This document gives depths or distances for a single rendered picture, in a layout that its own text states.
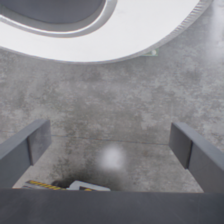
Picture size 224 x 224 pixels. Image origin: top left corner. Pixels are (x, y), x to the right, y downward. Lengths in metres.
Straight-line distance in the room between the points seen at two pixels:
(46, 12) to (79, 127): 0.75
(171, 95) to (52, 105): 0.92
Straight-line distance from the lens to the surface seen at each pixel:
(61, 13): 0.91
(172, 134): 0.16
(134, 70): 1.26
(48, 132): 0.17
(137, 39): 0.82
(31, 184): 1.04
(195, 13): 0.72
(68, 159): 1.27
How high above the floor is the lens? 1.17
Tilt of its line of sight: 80 degrees down
